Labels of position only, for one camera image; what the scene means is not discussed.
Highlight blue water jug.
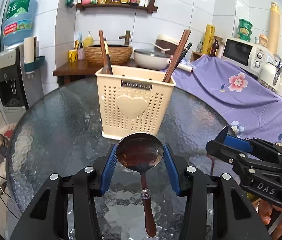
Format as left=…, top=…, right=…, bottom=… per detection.
left=2, top=0, right=37, bottom=47

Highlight small pink bottle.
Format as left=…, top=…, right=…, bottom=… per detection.
left=78, top=42, right=85, bottom=61

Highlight dark wooden counter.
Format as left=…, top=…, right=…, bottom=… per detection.
left=52, top=58, right=139, bottom=86

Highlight black gold chopstick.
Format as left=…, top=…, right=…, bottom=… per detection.
left=104, top=39, right=113, bottom=75

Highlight round steel spoon wooden handle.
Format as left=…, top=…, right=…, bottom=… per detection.
left=116, top=132, right=164, bottom=237

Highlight dark brown glass bottle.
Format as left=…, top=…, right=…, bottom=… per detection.
left=209, top=39, right=219, bottom=57

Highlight cream plastic utensil basket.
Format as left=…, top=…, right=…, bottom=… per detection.
left=95, top=65, right=176, bottom=140

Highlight curved brown wooden chopstick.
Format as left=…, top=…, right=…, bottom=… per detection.
left=99, top=30, right=107, bottom=74

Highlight bamboo style faucet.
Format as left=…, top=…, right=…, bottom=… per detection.
left=118, top=30, right=131, bottom=46

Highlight white water dispenser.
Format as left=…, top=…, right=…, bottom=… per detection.
left=0, top=44, right=45, bottom=124

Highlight white microwave oven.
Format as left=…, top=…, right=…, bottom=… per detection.
left=221, top=38, right=275, bottom=77

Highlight woven brown basin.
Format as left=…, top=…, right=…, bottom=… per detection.
left=84, top=44, right=134, bottom=67

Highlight green stacked containers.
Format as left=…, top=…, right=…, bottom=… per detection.
left=236, top=19, right=253, bottom=42

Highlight brown rice cooker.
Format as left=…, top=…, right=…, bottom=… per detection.
left=154, top=35, right=178, bottom=55

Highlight thin black chopstick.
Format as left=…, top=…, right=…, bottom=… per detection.
left=166, top=42, right=193, bottom=82

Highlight yellow soap bottle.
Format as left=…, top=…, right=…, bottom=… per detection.
left=83, top=31, right=94, bottom=48

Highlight yellow mug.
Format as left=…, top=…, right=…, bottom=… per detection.
left=68, top=49, right=78, bottom=62

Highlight tall rolled beige mat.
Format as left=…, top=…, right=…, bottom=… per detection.
left=267, top=2, right=280, bottom=54

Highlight purple floral cloth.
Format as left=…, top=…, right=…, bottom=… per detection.
left=172, top=55, right=282, bottom=146

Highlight paper cup stack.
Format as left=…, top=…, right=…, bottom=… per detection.
left=24, top=36, right=36, bottom=64

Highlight yellow box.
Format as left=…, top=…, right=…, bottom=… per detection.
left=201, top=24, right=215, bottom=55

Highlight right hand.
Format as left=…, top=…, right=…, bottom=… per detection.
left=258, top=198, right=282, bottom=240

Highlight cream frying pan with lid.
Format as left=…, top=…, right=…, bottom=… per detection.
left=133, top=43, right=173, bottom=70

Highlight white kettle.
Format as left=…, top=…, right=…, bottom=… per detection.
left=258, top=54, right=282, bottom=89

